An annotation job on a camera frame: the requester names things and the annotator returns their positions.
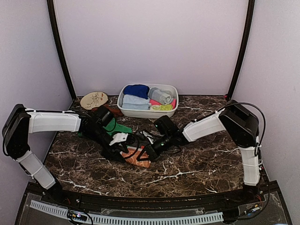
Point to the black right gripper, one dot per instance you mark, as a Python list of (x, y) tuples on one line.
[(153, 154)]

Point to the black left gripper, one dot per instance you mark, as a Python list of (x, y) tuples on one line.
[(109, 153)]

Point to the orange bunny pattern towel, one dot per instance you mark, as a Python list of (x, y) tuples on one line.
[(130, 157)]

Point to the brown towel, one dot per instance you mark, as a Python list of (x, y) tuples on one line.
[(116, 112)]

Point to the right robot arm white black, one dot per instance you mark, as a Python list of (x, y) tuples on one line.
[(234, 118)]

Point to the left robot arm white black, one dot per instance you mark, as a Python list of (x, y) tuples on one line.
[(23, 122)]

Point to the green microfibre towel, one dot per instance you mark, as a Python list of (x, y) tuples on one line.
[(117, 127)]

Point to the round beige embroidered cloth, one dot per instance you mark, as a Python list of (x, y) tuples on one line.
[(93, 100)]

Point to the light blue rolled towel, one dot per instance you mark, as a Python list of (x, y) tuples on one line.
[(135, 103)]

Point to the yellow green rolled towel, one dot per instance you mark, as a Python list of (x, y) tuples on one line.
[(161, 107)]

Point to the grey plastic basin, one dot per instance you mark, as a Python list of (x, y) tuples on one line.
[(150, 113)]

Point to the pink rolled towel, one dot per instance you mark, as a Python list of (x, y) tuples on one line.
[(153, 102)]

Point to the grey rolled towel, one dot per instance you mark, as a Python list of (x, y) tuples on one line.
[(160, 96)]

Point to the dark blue rolled towel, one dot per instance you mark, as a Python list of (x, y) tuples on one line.
[(138, 90)]

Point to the small electronics board with leds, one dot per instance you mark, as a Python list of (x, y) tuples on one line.
[(76, 216)]

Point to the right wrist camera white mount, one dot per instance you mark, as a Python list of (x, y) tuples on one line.
[(148, 136)]

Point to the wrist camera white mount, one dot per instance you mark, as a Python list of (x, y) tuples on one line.
[(148, 136), (118, 138)]

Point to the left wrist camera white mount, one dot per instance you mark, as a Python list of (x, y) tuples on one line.
[(118, 138)]

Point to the white slotted cable duct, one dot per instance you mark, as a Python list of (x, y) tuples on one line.
[(96, 219)]

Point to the left black frame post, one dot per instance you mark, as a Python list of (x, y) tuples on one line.
[(59, 48)]

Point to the black frame post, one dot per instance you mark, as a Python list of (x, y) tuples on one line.
[(242, 50), (59, 48)]

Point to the black front table rail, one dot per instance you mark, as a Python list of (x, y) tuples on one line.
[(220, 201)]

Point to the right black frame post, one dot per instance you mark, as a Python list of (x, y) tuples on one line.
[(242, 50)]

